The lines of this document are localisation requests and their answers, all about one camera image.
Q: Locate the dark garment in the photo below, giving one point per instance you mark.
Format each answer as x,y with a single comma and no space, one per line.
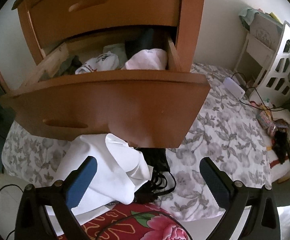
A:
140,42

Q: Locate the black furry object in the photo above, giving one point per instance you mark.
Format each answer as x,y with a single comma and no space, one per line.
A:
282,145

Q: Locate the pale green cloth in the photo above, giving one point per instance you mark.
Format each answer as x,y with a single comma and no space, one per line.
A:
246,16

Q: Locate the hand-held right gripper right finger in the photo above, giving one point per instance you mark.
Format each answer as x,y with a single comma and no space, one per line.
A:
215,187

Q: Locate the beige open paper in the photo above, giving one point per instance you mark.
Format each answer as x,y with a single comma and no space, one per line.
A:
284,116

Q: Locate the colourful patterned box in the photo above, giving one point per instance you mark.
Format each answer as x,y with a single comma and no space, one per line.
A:
264,119

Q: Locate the pink garment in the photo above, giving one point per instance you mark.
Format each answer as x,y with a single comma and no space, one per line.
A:
147,60

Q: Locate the red floral blanket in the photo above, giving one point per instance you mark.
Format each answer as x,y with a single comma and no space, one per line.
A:
155,227

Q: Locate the plain white garment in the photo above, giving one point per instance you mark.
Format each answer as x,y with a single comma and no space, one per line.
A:
115,165

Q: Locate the wooden drawer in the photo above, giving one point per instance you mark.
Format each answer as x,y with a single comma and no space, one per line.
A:
110,105
110,12

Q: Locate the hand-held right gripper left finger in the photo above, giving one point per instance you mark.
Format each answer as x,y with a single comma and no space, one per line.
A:
81,180

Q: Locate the white garment with red print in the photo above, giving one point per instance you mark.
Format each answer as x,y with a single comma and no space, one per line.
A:
97,63

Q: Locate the white crochet blanket red stripe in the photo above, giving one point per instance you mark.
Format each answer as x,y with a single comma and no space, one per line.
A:
276,167

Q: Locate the grey floral bedsheet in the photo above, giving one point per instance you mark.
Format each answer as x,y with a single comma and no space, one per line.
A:
222,135

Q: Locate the white rectangular device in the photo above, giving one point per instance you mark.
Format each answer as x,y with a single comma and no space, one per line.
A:
234,87

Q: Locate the grey storage box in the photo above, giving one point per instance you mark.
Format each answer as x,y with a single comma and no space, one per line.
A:
262,30

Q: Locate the white wooden rack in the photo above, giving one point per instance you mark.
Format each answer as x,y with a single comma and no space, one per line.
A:
275,62

